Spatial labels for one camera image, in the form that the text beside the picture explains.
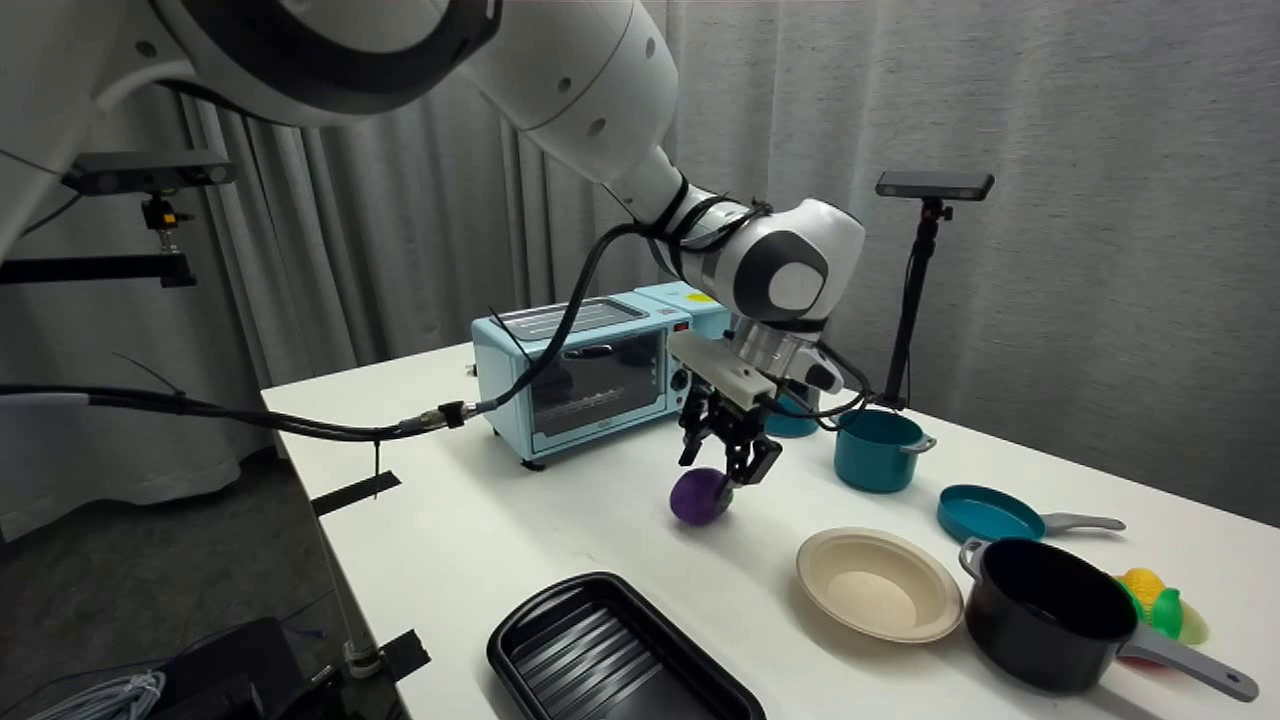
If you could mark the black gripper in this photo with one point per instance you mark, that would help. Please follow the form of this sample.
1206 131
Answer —
725 423

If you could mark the black camera on clamp arm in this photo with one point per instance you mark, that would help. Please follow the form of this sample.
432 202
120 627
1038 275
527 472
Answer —
143 169

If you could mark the black camera tripod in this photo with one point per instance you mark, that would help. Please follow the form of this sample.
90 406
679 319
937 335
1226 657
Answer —
915 300

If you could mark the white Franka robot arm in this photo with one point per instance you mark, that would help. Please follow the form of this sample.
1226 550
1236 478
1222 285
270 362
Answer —
561 67

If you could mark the black baking tray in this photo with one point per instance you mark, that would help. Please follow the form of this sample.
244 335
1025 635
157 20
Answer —
601 662

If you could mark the black camera on tripod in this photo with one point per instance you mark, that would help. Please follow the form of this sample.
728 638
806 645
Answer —
932 185

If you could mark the green toy food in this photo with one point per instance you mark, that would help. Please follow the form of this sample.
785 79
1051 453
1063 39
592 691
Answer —
1169 614

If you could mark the teal toy pot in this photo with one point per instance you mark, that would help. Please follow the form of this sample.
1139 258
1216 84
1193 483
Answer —
874 451

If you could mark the clear plastic bag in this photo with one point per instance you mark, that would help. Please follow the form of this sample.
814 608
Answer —
93 698

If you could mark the purple plushie ball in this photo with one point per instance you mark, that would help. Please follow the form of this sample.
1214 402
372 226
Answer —
696 497

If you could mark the black bag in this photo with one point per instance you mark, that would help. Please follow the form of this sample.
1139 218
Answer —
227 674

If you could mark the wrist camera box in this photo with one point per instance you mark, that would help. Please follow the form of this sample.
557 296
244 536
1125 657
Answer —
811 375

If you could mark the teal toy kettle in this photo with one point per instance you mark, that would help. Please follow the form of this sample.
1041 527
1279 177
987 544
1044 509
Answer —
795 417

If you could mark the grey curtain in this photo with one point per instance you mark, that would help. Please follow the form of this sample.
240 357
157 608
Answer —
1135 267

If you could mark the light blue toy toaster oven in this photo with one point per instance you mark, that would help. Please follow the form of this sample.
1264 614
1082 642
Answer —
584 385

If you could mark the black tape strip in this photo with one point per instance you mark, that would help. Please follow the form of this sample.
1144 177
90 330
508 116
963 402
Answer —
352 493

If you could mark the yellow toy food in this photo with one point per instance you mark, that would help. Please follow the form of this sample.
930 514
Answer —
1143 587

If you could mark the beige bowl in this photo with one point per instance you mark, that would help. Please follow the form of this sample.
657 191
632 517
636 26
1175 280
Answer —
874 587

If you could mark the teal toy frying pan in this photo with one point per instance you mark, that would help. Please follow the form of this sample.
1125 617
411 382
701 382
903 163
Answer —
987 514

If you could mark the black table edge clamp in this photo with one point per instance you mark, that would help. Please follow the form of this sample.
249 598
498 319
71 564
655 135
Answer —
385 662

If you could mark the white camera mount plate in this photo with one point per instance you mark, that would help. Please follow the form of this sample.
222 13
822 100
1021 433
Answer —
723 366

